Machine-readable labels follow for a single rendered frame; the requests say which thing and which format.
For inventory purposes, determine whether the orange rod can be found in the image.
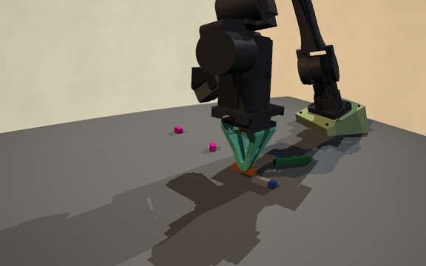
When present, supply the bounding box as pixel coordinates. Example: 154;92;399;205
233;162;257;176

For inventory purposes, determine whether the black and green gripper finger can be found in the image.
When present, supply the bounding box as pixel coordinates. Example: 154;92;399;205
237;127;276;167
221;123;265;171

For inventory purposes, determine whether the green rod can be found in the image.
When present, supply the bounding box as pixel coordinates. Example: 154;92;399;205
273;156;312;166

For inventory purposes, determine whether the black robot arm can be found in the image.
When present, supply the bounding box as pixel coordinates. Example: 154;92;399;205
191;0;352;120

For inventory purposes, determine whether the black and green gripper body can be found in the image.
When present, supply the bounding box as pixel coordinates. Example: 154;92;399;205
212;72;284;134

